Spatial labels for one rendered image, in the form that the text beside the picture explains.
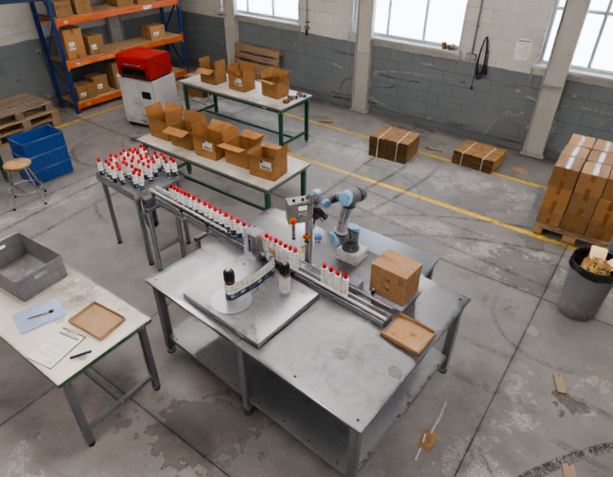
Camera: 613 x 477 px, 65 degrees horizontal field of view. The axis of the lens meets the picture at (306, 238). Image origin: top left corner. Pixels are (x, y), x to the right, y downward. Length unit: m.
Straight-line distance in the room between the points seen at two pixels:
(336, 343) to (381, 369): 0.37
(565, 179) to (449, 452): 3.47
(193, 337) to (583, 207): 4.49
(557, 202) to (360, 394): 3.93
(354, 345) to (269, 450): 1.06
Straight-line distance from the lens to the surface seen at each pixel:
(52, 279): 4.37
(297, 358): 3.36
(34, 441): 4.46
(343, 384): 3.24
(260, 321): 3.54
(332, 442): 3.72
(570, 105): 8.36
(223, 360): 4.20
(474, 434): 4.22
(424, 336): 3.59
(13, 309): 4.32
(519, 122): 8.58
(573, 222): 6.46
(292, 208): 3.68
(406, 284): 3.61
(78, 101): 10.15
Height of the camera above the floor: 3.38
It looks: 35 degrees down
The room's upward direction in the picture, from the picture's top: 1 degrees clockwise
